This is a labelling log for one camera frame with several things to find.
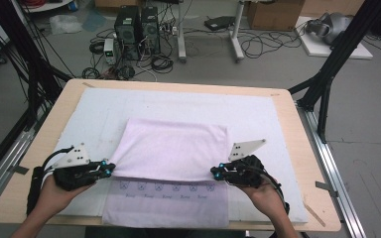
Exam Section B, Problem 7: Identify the person's right hand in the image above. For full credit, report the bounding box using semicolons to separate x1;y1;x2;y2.
241;179;286;217

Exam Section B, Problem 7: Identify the coiled black cable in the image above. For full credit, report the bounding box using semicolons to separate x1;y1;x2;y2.
151;54;175;74

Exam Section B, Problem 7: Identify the wooden table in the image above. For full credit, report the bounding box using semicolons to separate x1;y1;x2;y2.
0;78;342;232

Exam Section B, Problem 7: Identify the white round table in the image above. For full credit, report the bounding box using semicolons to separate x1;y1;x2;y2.
19;0;75;14

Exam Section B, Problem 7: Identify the person's left hand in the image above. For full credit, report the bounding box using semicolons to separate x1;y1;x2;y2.
34;177;95;219

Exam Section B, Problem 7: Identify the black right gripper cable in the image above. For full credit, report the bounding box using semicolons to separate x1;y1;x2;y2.
251;165;291;216

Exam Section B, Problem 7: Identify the black metal frame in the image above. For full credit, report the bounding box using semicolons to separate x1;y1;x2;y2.
0;0;73;130
287;0;381;145

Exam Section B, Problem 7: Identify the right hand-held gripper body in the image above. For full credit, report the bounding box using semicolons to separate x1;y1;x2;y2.
227;139;267;188

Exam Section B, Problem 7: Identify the grey helmet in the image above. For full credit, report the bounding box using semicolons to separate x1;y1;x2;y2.
306;12;353;46

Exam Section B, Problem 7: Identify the white foam mat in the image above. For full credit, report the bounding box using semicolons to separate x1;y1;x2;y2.
25;87;310;224

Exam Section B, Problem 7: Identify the white desk leg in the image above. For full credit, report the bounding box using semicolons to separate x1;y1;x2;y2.
177;0;188;63
229;0;246;63

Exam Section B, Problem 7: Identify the flat black box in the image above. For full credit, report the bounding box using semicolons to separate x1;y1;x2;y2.
203;15;236;32

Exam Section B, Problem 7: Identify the tangle of black floor cables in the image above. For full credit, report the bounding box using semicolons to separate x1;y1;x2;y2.
237;29;307;60

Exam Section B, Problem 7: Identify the aluminium rail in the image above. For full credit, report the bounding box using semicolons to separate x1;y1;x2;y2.
297;105;367;238
0;128;36;216

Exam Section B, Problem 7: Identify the person's dark clothing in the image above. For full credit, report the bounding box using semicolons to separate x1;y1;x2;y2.
85;227;246;238

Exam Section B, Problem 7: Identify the white power supply box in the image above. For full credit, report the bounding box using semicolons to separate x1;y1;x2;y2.
103;38;117;65

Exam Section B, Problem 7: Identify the grey tape strip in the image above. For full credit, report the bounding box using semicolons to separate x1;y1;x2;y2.
8;164;30;176
315;180;339;198

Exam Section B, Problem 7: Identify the pink butterfly print towel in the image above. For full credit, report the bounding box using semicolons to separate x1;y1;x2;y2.
101;117;231;230

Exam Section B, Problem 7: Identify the clear plastic bag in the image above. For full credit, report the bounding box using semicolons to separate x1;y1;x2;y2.
49;14;83;36

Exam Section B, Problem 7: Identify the white floor board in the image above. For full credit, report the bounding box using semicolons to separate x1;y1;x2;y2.
294;15;374;60

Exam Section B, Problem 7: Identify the black computer tower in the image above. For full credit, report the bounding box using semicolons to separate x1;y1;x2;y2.
140;6;162;56
113;5;142;61

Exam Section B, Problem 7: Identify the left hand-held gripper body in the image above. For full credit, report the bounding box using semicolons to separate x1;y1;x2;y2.
53;143;98;192

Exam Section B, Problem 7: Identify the brown cardboard box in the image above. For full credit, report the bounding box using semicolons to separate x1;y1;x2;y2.
246;0;306;32

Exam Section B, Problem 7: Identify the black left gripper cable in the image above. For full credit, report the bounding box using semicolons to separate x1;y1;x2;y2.
26;146;75;216

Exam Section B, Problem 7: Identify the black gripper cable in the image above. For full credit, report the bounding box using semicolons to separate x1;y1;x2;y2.
251;165;291;216
26;146;75;216

